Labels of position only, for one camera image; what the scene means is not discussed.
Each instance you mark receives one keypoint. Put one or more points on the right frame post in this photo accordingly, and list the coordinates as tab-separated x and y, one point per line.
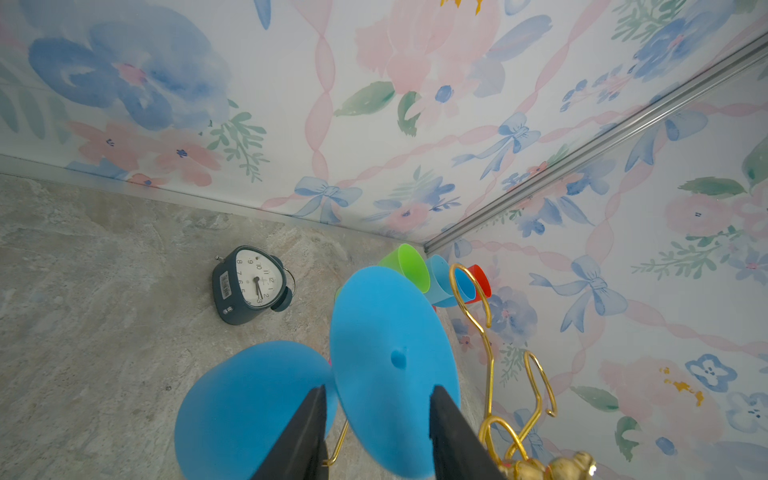
680	98

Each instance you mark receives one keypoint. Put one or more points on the red wine glass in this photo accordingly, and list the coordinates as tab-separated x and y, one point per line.
482	279

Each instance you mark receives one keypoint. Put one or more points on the teal wine glass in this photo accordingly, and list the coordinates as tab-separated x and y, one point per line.
440	293

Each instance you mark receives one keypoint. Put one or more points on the dark grey alarm clock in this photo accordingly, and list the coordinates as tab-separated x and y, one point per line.
248	282

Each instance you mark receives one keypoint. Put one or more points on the gold wire glass rack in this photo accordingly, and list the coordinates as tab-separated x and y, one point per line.
510	390

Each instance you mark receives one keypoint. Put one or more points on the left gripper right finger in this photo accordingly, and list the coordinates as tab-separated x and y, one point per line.
457	453

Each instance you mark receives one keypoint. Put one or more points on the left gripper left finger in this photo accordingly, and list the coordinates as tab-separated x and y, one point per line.
300	451

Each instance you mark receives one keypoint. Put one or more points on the green wine glass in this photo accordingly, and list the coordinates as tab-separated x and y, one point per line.
401	274

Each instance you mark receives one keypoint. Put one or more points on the blue wine glass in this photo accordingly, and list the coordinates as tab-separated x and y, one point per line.
233	415
460	285

